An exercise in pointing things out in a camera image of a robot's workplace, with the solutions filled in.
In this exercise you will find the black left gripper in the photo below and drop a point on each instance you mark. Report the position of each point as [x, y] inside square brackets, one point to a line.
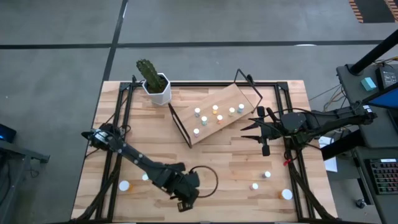
[182, 183]

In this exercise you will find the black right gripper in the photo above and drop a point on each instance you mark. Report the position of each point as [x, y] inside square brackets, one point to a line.
[275, 130]

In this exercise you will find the small blue pill bottle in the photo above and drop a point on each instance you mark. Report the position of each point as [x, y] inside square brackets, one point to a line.
[241, 107]

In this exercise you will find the yellow pill bottle red pills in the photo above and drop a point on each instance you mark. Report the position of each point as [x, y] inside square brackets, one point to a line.
[219, 118]

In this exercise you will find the small translucent pill bottle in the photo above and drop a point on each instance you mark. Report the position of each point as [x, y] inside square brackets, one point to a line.
[266, 174]

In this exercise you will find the small teal pill bottle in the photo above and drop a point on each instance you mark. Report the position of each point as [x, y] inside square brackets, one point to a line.
[204, 119]

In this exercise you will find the small pink pill bottle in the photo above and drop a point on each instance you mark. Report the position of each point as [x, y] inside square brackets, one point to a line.
[255, 186]
[196, 132]

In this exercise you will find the large amber pill bottle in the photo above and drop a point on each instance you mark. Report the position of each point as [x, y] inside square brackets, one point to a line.
[124, 185]
[286, 194]

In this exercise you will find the small blue-grey pill bottle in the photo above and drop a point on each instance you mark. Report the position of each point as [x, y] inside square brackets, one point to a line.
[197, 111]

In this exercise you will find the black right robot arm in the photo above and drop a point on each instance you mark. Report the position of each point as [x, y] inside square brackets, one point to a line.
[335, 119]

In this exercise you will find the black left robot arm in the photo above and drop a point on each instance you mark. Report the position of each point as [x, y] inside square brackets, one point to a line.
[133, 155]

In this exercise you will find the red tag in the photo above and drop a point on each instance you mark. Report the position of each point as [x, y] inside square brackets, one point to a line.
[287, 161]

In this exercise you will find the white paper sheet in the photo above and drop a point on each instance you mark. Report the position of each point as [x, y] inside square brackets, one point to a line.
[332, 163]

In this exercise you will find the white hexagonal plant pot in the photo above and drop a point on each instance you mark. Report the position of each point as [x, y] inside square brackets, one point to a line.
[160, 96]

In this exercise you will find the grey computer desk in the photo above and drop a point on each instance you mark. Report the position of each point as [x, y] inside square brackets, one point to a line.
[354, 102]

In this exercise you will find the green cactus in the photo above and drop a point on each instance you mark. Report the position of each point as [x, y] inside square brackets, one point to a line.
[149, 73]

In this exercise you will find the small teal box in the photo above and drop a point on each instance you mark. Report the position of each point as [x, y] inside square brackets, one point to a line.
[369, 84]

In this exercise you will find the caster wheel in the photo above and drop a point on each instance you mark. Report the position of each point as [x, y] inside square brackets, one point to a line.
[360, 203]

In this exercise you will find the monitor with blue screen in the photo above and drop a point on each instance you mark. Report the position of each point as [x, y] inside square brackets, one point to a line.
[385, 101]

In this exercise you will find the black keyboard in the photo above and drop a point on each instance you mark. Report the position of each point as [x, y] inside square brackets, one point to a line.
[384, 177]

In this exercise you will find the black monitor pole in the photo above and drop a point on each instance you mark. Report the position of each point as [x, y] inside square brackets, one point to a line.
[373, 53]

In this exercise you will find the black power adapter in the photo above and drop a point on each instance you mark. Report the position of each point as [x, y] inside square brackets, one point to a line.
[386, 77]

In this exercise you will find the black side cart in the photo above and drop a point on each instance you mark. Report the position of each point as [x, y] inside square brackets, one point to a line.
[18, 149]

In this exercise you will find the black hazard-striped floor mat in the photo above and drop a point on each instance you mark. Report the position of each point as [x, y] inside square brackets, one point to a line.
[373, 11]

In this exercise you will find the black device blue light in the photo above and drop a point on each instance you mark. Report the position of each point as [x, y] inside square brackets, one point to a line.
[5, 133]

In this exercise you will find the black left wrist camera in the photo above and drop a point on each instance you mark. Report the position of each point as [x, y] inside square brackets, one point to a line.
[184, 206]

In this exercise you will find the wooden shelf black metal frame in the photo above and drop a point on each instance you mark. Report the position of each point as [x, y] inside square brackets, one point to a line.
[214, 132]

